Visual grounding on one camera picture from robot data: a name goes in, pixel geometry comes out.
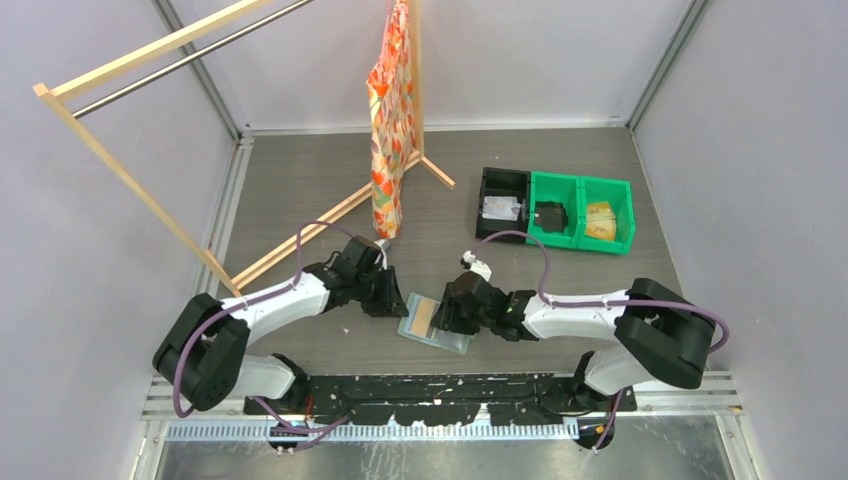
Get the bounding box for black cards in bin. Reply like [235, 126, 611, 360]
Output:
[533, 201, 569, 233]

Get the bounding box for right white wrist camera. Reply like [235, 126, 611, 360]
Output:
[460, 250, 492, 281]

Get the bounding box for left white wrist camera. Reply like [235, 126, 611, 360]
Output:
[374, 239, 391, 270]

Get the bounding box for green bin middle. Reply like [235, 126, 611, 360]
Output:
[527, 171, 585, 250]

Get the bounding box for green bin right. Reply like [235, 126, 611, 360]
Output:
[577, 176, 636, 255]

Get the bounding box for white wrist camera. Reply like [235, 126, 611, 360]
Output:
[374, 239, 391, 270]
[460, 250, 492, 281]

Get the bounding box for black storage bin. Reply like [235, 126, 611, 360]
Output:
[475, 167, 531, 239]

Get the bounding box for orange floral hanging cloth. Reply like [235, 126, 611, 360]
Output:
[366, 1, 416, 239]

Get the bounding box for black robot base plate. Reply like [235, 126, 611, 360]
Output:
[244, 373, 615, 427]

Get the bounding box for white cards in bin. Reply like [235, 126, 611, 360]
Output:
[481, 196, 523, 222]

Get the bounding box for wooden clothes rack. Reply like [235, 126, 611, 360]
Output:
[33, 0, 457, 299]

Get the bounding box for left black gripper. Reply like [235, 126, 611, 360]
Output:
[352, 264, 408, 318]

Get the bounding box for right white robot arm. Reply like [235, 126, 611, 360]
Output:
[431, 272, 720, 411]

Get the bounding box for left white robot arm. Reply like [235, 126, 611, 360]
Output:
[152, 236, 408, 414]

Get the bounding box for green bin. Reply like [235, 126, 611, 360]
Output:
[577, 176, 636, 255]
[527, 171, 585, 250]

